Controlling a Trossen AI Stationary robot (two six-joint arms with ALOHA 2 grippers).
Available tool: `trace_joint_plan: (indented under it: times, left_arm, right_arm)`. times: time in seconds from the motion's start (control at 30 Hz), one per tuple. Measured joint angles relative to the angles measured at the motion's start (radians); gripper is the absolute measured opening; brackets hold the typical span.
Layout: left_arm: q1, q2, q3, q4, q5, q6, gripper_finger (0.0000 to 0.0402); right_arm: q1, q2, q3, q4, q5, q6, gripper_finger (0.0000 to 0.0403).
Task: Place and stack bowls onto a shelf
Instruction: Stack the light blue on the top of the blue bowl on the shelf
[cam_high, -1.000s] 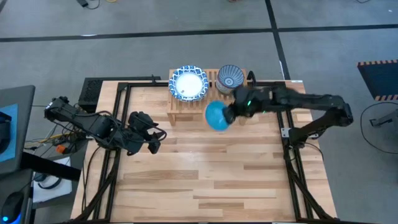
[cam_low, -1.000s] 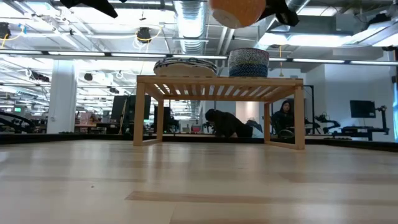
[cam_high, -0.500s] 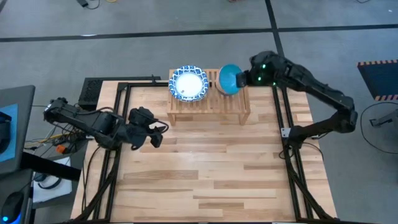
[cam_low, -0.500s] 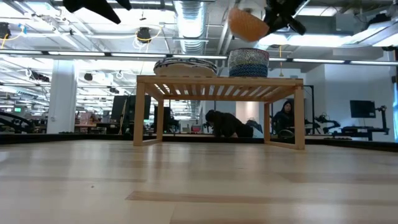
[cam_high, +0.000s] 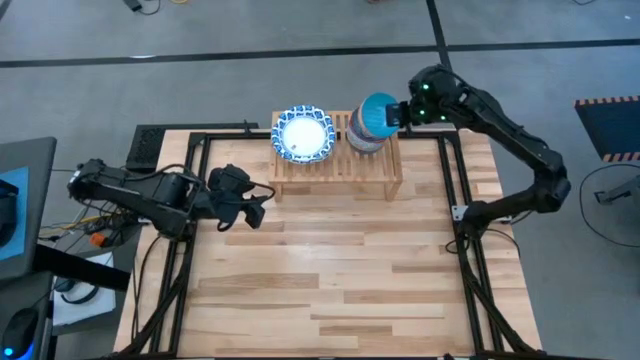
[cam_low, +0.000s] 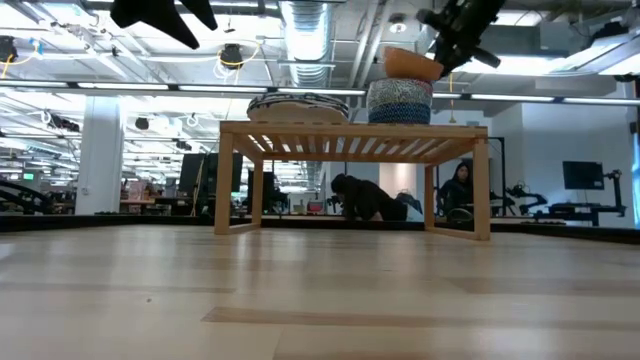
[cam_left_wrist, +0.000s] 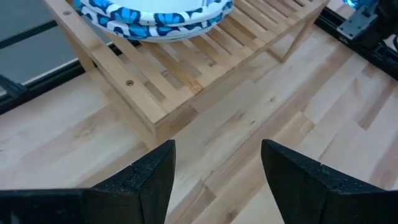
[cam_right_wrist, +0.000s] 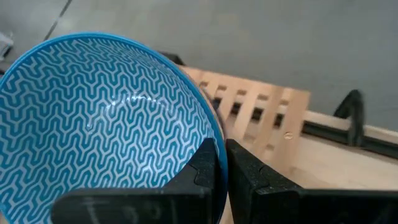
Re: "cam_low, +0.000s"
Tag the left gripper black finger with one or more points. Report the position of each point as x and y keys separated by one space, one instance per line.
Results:
x=150 y=12
x=200 y=7

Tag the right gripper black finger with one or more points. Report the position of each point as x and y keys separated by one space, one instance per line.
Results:
x=442 y=52
x=457 y=52

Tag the turquoise bowl with orange outside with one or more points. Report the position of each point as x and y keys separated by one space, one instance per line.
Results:
x=407 y=65

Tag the yellow patterned ceramic bowl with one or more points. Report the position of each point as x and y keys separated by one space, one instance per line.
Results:
x=400 y=115

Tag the black background robot arm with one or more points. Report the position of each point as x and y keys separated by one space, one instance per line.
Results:
x=525 y=197

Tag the black monitor on arm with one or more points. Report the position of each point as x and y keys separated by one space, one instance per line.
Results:
x=582 y=175

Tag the wooden slatted shelf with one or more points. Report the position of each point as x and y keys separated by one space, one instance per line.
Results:
x=350 y=131

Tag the black ceiling device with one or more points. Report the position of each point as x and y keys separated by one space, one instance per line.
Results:
x=231 y=56

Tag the long ceiling light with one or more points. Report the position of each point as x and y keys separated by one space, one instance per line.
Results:
x=525 y=98
x=200 y=88

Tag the person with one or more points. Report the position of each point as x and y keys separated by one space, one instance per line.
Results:
x=456 y=192
x=367 y=200

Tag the white pillar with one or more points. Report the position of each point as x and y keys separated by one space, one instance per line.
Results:
x=99 y=155

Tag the dark monitor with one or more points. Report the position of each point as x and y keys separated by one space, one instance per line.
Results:
x=210 y=180

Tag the green exit sign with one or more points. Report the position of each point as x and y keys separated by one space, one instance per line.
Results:
x=28 y=176

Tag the silver ventilation duct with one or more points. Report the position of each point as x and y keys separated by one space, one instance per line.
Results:
x=307 y=40

